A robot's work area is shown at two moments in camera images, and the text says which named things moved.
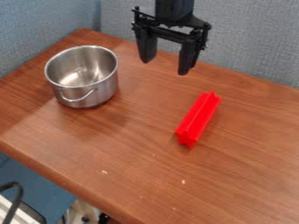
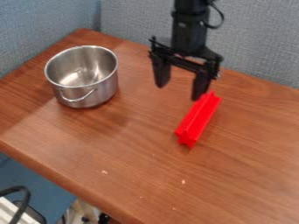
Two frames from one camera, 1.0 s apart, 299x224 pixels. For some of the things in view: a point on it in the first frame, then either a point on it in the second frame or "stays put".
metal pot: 83,73 stays put
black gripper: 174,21 -> 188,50
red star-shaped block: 192,125 stays put
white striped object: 26,214 stays put
